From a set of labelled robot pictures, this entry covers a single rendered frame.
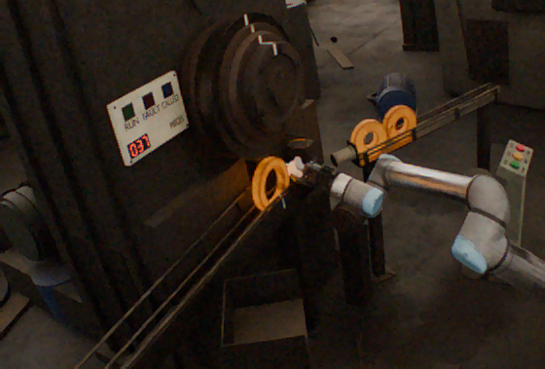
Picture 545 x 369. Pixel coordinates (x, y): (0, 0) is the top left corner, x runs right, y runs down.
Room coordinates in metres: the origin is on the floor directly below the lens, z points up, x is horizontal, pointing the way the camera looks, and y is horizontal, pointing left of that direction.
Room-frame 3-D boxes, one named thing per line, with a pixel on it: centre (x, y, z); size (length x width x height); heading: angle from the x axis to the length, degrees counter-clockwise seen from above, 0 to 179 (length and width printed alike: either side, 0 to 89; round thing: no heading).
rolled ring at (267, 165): (1.60, 0.00, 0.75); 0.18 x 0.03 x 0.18; 142
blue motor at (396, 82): (3.62, -1.08, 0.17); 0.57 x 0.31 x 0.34; 162
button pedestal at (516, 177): (1.67, -1.00, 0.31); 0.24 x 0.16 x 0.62; 142
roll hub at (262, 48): (1.54, -0.08, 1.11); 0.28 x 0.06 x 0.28; 142
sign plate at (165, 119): (1.40, 0.29, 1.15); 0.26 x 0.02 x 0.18; 142
